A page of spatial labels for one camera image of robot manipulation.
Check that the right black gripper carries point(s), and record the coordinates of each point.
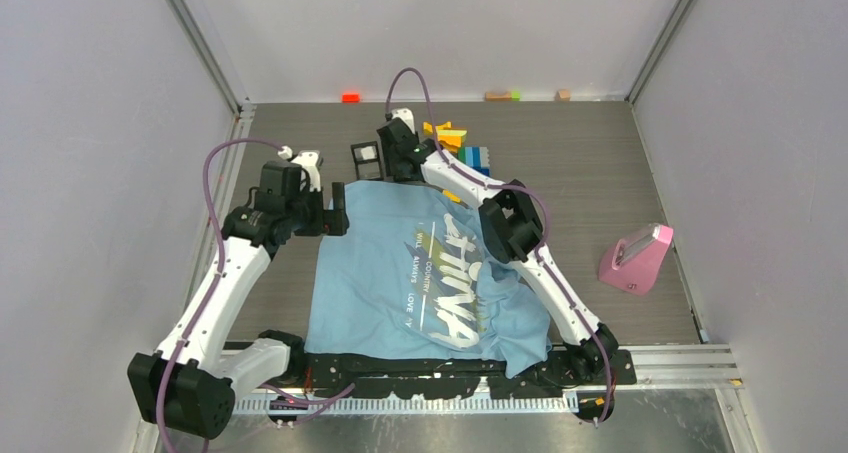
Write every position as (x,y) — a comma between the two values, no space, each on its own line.
(391,168)

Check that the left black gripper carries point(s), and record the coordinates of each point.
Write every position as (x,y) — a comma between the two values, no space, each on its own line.
(331,222)

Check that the light blue printed t-shirt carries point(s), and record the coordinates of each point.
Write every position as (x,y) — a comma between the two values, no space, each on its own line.
(412,279)

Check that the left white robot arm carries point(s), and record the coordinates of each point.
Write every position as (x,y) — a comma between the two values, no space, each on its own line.
(186,384)

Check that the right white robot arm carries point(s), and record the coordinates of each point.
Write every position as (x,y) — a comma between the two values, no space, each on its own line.
(513,231)

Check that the left black brooch box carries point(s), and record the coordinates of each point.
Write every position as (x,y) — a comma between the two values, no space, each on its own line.
(367,161)

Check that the yellow arch block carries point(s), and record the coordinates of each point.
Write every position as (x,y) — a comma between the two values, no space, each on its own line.
(430,128)

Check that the yellow small block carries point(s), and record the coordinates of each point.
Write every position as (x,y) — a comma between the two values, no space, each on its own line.
(454,198)

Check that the multicolour brick stack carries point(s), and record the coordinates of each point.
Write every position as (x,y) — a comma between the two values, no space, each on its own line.
(477,158)

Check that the tan arch wooden block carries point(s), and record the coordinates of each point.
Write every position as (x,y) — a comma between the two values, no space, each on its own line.
(492,96)

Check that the pink white object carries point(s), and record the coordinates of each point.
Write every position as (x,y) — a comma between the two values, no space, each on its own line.
(633,263)

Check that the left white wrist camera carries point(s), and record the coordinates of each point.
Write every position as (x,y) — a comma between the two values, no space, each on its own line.
(310,162)

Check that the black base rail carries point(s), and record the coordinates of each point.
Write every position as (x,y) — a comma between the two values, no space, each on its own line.
(327,375)

